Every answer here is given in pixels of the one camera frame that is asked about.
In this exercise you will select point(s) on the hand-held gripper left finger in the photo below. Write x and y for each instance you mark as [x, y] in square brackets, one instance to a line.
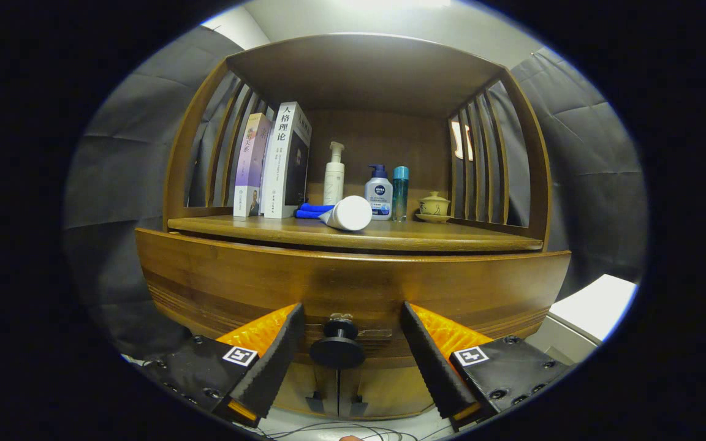
[276, 361]

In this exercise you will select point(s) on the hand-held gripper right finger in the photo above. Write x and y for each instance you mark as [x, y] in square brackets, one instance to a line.
[432, 367]

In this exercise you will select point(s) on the black round drawer knob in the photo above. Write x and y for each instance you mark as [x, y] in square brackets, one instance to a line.
[337, 349]

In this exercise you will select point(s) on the brown wooden drawer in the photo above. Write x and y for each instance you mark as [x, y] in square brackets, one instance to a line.
[353, 275]

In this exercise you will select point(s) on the white and green cream tube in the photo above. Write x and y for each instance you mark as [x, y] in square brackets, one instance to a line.
[350, 214]

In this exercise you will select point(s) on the wooden cabinet door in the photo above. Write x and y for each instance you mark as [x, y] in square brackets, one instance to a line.
[307, 383]
[390, 386]

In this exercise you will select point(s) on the brown wooden countertop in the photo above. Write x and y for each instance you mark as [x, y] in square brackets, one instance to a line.
[439, 233]

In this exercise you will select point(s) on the brown wooden cabinet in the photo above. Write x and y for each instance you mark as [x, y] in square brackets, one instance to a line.
[377, 135]

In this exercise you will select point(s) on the grey ridged furniture piece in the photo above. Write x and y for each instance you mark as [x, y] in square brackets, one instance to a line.
[564, 340]

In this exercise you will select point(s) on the blue folded cloth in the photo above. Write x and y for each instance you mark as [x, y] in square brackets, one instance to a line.
[310, 210]

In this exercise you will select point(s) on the beige lidded ceramic teacup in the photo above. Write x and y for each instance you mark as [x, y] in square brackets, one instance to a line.
[434, 205]

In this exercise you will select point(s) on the white flat surface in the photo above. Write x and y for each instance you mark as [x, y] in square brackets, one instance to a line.
[598, 303]

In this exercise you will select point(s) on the slim teal bottle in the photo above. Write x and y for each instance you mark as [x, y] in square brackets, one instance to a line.
[400, 193]

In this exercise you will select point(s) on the white bottle with blue cap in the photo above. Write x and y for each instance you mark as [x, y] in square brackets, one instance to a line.
[379, 193]

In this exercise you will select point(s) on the white pump bottle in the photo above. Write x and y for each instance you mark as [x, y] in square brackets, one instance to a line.
[334, 177]

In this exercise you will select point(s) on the purple and white book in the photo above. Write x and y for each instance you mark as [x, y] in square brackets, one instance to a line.
[252, 165]

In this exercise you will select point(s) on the thick white book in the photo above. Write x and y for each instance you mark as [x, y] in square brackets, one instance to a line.
[285, 159]

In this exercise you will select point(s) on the black backdrop cloth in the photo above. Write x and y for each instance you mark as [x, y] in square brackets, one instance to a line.
[120, 184]

